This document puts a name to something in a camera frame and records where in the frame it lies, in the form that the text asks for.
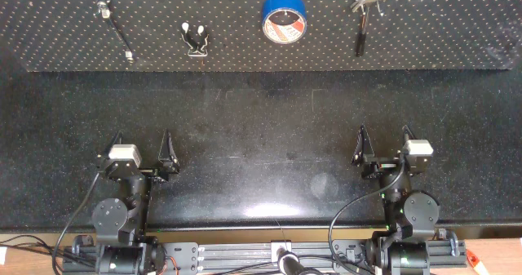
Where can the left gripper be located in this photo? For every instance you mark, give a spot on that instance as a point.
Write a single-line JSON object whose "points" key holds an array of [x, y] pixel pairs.
{"points": [[122, 172]]}

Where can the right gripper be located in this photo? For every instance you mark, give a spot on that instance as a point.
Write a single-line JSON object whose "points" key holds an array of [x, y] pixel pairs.
{"points": [[383, 167]]}

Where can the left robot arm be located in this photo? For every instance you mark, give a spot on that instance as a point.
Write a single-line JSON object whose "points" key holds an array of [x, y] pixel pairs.
{"points": [[108, 218]]}

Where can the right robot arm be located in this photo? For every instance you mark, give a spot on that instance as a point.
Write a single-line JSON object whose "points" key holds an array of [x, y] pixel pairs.
{"points": [[422, 214]]}

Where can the black pegboard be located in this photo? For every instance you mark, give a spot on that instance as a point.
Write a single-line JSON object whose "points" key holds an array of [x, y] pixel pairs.
{"points": [[448, 30]]}

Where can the hammer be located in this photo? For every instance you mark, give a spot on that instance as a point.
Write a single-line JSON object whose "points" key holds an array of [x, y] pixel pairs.
{"points": [[361, 30]]}

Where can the orange and white object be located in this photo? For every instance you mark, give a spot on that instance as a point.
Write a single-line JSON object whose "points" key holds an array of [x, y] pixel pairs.
{"points": [[475, 263]]}

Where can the roll of blue tape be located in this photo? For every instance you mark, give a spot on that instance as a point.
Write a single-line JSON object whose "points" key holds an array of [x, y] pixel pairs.
{"points": [[271, 5]]}

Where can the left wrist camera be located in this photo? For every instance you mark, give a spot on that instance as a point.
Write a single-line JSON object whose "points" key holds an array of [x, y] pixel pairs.
{"points": [[124, 153]]}

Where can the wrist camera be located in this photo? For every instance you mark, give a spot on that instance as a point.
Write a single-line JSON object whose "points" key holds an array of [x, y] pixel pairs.
{"points": [[418, 147], [124, 153]]}

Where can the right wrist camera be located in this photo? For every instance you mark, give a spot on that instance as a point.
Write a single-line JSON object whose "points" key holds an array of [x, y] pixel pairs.
{"points": [[418, 147]]}

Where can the mounting rail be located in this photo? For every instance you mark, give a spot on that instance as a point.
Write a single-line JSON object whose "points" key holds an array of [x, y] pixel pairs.
{"points": [[236, 254]]}

